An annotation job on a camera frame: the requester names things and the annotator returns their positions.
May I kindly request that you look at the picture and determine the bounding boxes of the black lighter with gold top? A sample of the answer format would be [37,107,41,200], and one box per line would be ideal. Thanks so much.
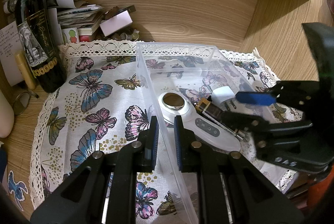
[195,98,245,140]

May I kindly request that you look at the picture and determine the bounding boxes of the white charger plug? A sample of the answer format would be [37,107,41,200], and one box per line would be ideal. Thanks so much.
[211,86,236,111]

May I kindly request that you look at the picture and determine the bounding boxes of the clear plastic storage bin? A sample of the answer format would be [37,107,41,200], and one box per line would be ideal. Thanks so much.
[135,42,269,224]

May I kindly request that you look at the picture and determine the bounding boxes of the blue character sticker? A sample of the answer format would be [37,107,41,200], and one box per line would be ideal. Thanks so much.
[7,170,28,211]

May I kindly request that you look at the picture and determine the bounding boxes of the butterfly print lace cloth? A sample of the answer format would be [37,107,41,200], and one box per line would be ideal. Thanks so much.
[28,40,305,219]

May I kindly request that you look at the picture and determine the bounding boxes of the cream cylindrical candle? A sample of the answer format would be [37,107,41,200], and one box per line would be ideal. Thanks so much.
[0,91,15,138]

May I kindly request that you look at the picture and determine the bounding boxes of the yellow lip balm tube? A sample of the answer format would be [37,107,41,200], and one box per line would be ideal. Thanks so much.
[15,51,36,90]

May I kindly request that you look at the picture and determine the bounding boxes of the small pink box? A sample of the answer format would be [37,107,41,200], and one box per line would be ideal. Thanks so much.
[100,11,133,37]

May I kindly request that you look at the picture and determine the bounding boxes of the handwritten white note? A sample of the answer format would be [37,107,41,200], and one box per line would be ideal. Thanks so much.
[0,21,23,87]

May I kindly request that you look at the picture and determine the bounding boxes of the dark wine bottle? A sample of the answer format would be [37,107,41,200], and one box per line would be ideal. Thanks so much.
[15,0,67,93]

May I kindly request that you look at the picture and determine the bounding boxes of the stack of books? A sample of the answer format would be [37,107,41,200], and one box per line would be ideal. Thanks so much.
[57,4,105,43]

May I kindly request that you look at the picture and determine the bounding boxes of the round wire glasses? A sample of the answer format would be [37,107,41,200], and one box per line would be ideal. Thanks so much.
[12,89,39,116]

